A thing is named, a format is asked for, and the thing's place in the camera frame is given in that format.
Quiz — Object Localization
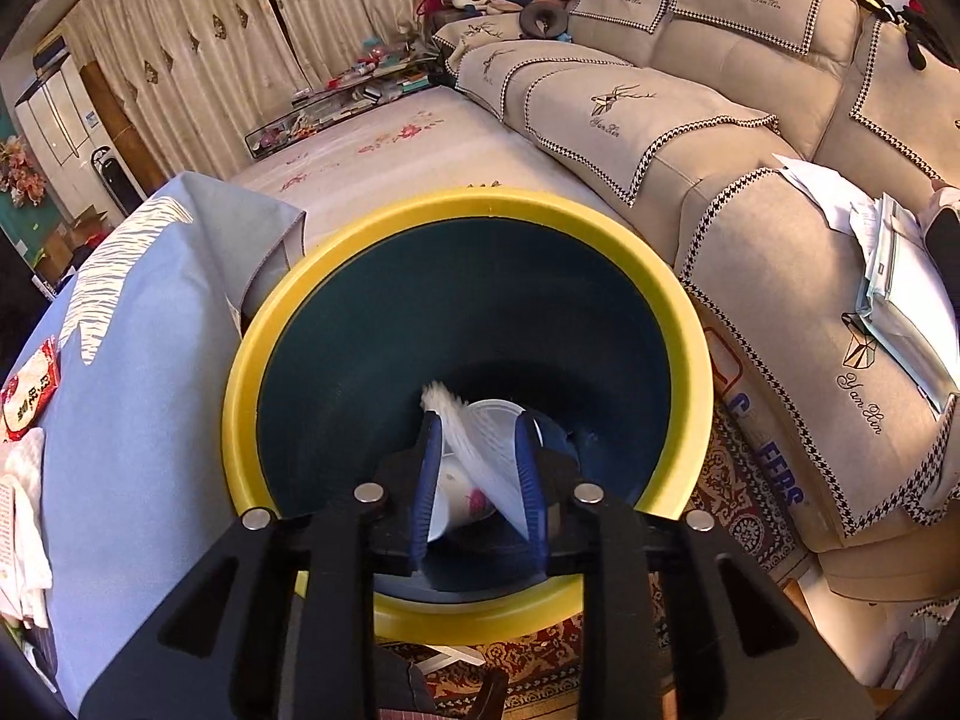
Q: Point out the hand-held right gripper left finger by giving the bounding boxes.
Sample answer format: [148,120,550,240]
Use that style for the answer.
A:
[79,411,451,720]

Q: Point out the white tissue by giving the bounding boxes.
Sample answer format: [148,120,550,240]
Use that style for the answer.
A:
[0,427,55,631]

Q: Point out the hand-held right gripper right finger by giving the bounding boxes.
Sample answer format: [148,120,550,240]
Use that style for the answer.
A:
[513,405,875,720]

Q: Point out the floral white bed sheet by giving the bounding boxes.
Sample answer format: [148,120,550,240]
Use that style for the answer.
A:
[225,82,646,256]

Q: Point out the cluttered glass low table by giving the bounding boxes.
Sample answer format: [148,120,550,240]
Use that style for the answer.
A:
[245,52,451,162]

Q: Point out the beige sofa with deer covers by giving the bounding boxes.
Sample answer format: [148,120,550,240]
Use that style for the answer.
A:
[431,0,960,601]

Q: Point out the black and yellow toy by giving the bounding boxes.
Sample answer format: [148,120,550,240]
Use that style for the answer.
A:
[855,0,955,72]

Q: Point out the clear plastic wrapper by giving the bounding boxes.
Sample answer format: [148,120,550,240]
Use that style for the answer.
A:
[420,382,526,535]

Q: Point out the pile of cardboard boxes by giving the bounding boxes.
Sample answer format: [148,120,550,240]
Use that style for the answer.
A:
[41,206,113,282]

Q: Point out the black tower fan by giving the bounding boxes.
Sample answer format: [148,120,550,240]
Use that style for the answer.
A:
[91,148,143,218]

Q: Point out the red snack packet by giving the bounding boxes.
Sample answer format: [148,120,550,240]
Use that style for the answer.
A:
[0,337,61,443]

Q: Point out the wall flower decoration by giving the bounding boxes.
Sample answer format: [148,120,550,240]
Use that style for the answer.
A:
[0,136,50,207]

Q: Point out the beige patterned curtains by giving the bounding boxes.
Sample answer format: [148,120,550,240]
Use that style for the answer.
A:
[64,0,518,181]

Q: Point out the yellow-rimmed dark green bin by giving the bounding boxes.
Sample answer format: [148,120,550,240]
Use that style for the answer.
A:
[221,187,715,646]

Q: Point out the stack of white papers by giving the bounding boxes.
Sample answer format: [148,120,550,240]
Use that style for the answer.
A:
[772,154,960,413]

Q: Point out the white paper cup pink print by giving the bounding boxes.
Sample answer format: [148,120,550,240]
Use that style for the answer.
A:
[427,457,500,542]

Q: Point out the white table frame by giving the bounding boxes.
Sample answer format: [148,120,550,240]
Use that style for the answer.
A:
[411,643,488,677]

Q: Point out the light blue tablecloth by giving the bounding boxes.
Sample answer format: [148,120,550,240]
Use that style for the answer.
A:
[0,172,308,720]

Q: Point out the printed cardboard box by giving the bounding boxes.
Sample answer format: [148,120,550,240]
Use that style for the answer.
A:
[701,315,830,586]

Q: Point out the dark neck pillow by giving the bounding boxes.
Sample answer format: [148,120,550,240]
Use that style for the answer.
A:
[519,0,572,40]

